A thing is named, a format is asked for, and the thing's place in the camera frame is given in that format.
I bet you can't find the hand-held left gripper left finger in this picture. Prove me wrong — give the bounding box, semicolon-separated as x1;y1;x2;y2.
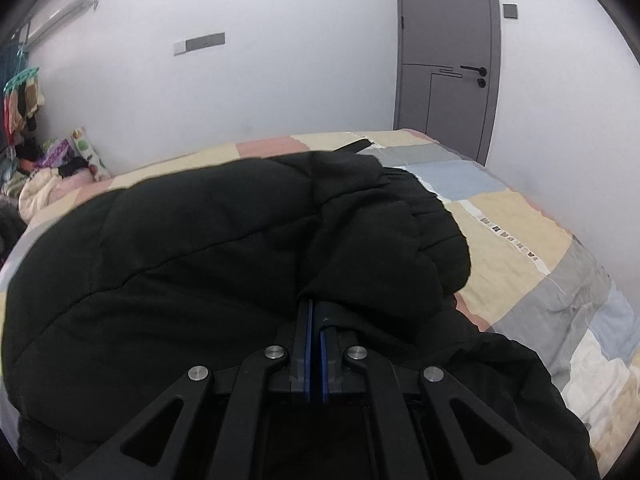
60;299;315;480

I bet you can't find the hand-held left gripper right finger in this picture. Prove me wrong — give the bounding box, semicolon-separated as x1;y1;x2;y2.
318;324;576;480

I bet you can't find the black padded jacket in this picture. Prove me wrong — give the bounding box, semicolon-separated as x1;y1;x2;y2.
2;151;601;480

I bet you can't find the pile of clothes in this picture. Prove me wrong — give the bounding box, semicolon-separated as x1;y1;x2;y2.
0;137;96;221

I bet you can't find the green clothes hanger rack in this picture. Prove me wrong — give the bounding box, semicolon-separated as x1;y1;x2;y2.
3;45;40;95

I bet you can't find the pastel patchwork bed blanket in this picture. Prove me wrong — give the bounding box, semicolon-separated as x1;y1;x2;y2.
0;129;636;480

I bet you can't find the polka dot pillow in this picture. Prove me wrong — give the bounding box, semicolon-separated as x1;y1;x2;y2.
70;127;113;182

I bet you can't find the grey door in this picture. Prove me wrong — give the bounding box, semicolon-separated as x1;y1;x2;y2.
394;0;502;163

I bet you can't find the white air conditioner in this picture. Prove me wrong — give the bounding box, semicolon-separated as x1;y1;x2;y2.
24;0;97;43

